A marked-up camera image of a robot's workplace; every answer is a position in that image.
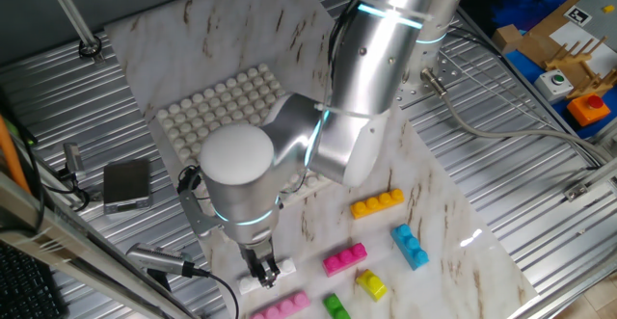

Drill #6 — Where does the silver camera on stand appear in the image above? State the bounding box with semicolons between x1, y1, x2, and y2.
125;242;197;291

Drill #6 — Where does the orange four-stud block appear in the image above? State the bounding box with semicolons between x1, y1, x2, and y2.
349;188;406;221

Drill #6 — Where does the black keyboard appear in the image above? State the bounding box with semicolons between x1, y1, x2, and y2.
0;241;68;319

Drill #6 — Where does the black white marker tag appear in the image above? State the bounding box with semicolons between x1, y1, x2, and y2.
562;4;593;27

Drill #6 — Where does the black camera cable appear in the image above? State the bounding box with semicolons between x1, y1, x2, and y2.
192;266;241;319

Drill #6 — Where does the wooden peg rack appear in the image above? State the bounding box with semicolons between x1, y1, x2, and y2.
543;36;617;99

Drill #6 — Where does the small aluminium corner bracket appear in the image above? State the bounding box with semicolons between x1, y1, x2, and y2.
563;181;593;202

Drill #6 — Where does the green two-stud block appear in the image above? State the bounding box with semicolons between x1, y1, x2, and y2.
322;293;352;319

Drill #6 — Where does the orange box red button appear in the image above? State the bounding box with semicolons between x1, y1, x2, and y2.
566;93;612;128

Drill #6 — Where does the small cardboard box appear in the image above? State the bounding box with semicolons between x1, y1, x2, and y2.
491;23;524;55

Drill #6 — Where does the aluminium tripod pole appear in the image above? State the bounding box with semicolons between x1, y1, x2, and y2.
40;0;105;65

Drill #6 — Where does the white studded baseplate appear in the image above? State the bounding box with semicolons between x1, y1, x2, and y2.
154;63;335;205

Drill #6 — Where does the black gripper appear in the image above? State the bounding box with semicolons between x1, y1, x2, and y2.
238;240;282;290

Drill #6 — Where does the aluminium frame beam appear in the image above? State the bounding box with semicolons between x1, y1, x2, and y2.
0;172;194;319

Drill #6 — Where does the white box green button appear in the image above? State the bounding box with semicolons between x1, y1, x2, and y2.
533;68;575;103

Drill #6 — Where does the magenta three-stud block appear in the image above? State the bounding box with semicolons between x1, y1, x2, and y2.
321;242;368;279

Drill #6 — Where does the white four-stud block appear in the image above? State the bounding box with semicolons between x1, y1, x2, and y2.
237;257;298;296

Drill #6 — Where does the grey studded board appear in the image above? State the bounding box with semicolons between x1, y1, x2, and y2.
576;0;617;53

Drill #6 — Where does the orange pole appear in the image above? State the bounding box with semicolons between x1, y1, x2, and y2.
0;114;31;195

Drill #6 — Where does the pink four-stud block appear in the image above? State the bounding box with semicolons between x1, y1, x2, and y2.
249;289;312;319

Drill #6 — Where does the small silver camera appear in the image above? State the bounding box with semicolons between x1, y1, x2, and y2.
62;143;87;181

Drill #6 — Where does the light blue three-stud block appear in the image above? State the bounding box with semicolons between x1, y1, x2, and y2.
389;223;430;272

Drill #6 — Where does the marble pattern board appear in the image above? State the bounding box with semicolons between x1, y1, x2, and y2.
103;0;539;319

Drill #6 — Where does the yellow two-stud block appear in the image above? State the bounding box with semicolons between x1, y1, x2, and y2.
355;269;389;303

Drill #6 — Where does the white paper sheet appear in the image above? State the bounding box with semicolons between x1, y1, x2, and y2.
549;19;617;77

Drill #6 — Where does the silver digital scale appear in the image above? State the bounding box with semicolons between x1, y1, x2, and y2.
102;158;153;216

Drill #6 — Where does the black ring on pole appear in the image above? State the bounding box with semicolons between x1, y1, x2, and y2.
78;34;103;60

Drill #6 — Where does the brown cardboard sheet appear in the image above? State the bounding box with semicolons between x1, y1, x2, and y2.
500;0;584;69

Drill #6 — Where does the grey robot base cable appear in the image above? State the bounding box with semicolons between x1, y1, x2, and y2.
419;66;611;166

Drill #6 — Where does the perforated robot base plate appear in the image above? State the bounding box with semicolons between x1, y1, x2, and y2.
397;51;464;108

